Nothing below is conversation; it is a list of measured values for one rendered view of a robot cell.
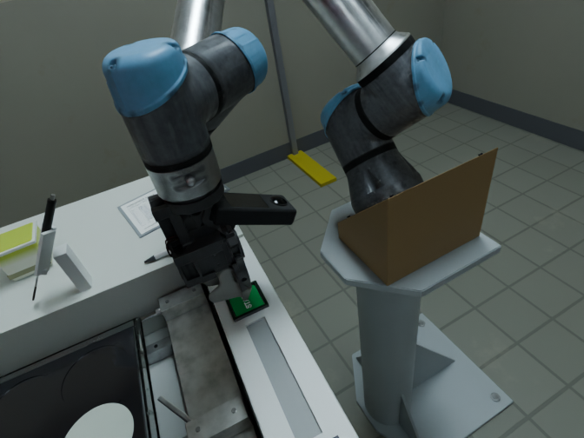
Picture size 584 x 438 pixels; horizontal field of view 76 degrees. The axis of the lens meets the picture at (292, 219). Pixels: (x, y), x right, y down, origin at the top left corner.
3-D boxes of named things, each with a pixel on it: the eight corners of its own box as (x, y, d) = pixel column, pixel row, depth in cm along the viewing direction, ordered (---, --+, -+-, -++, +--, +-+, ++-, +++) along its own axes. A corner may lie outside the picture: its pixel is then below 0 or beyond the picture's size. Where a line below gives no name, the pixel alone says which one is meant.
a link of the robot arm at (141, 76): (202, 31, 35) (133, 63, 30) (231, 137, 42) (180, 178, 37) (144, 33, 39) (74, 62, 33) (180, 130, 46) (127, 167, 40)
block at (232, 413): (196, 456, 49) (189, 447, 47) (191, 432, 52) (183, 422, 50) (253, 426, 51) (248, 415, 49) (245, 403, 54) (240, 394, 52)
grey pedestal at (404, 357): (421, 315, 161) (439, 144, 110) (513, 402, 129) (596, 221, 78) (320, 375, 147) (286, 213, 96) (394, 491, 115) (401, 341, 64)
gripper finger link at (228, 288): (215, 311, 56) (195, 268, 50) (252, 295, 57) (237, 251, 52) (221, 327, 54) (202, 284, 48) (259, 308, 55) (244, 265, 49)
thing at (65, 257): (57, 303, 63) (7, 246, 55) (58, 288, 66) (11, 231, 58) (94, 288, 64) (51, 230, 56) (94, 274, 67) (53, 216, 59)
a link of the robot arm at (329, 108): (363, 162, 87) (338, 110, 88) (411, 134, 77) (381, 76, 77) (330, 173, 79) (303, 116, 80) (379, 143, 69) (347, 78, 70)
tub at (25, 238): (12, 284, 69) (-13, 258, 64) (15, 261, 74) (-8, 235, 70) (55, 266, 71) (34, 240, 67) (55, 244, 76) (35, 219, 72)
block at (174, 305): (166, 321, 67) (160, 311, 65) (163, 308, 70) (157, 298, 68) (209, 302, 69) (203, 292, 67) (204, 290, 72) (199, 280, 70)
